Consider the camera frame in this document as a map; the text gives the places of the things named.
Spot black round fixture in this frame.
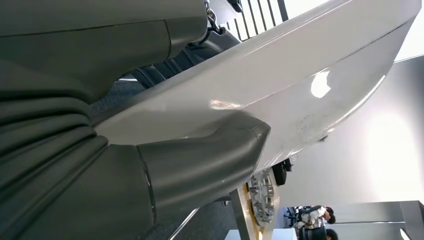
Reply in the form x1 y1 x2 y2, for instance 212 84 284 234
272 158 294 187

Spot grey bench post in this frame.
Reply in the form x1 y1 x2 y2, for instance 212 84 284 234
228 185 266 240

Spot grey partition panel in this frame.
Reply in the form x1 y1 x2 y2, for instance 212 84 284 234
326 200 424 240

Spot thin metal bar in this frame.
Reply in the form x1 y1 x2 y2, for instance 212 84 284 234
167 207 200 240

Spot window blind slats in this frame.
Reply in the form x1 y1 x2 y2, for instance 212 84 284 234
225 0 289 42

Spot toothed metal part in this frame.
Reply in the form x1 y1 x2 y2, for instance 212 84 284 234
247 168 276 227

